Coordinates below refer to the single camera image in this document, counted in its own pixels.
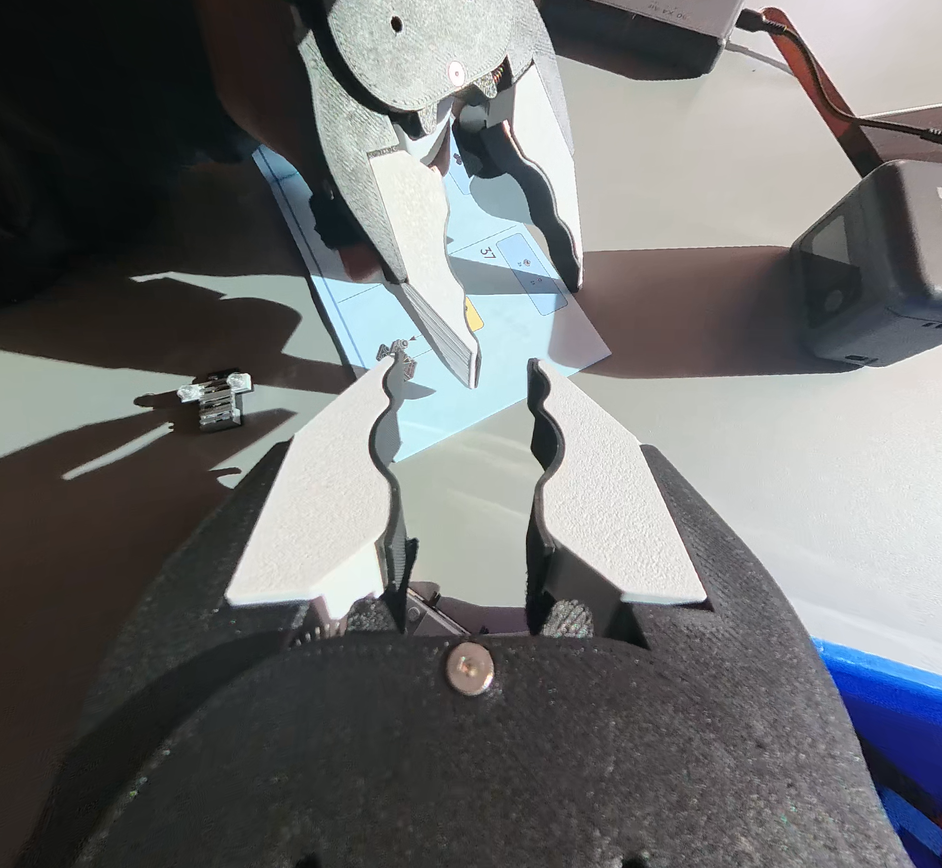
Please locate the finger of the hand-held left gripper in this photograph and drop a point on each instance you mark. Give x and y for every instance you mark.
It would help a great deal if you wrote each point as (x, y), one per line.
(559, 169)
(419, 235)

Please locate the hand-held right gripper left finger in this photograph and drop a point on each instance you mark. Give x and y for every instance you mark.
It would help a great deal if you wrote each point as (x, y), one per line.
(316, 515)

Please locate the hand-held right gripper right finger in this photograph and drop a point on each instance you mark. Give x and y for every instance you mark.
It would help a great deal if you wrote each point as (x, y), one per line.
(618, 515)

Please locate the blue brick instruction booklet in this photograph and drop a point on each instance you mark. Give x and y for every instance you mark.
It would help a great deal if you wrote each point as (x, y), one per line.
(515, 338)

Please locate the small grey brick assembly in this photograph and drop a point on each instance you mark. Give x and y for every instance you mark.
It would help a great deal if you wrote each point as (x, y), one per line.
(217, 404)

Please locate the black charger box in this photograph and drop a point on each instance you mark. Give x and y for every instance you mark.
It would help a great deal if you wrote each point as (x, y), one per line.
(640, 0)

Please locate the blue plastic bin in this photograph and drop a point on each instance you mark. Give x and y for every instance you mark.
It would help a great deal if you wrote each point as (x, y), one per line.
(905, 721)

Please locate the black cube action camera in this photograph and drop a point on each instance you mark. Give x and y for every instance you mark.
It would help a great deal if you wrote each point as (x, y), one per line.
(868, 272)

